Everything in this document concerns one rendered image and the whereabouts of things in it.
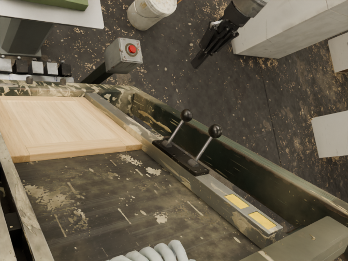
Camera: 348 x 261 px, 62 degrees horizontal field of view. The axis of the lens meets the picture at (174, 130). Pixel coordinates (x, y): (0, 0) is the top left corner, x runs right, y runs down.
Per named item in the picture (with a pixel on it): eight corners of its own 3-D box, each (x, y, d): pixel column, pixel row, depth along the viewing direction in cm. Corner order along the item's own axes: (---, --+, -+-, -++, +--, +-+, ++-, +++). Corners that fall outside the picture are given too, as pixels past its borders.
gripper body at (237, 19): (239, 13, 80) (217, 39, 86) (256, 20, 86) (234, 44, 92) (226, -4, 83) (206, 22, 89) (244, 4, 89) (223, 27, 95)
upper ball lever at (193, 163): (190, 167, 78) (217, 125, 78) (199, 173, 75) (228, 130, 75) (182, 162, 75) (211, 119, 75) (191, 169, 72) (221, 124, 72)
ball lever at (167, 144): (164, 148, 86) (189, 110, 86) (172, 153, 83) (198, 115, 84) (156, 143, 83) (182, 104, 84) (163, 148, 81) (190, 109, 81)
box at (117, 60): (123, 53, 156) (140, 39, 142) (126, 75, 155) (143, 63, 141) (102, 51, 149) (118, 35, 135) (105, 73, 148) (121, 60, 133)
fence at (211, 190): (95, 101, 127) (96, 92, 126) (277, 243, 59) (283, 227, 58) (84, 101, 124) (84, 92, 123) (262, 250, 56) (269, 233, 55)
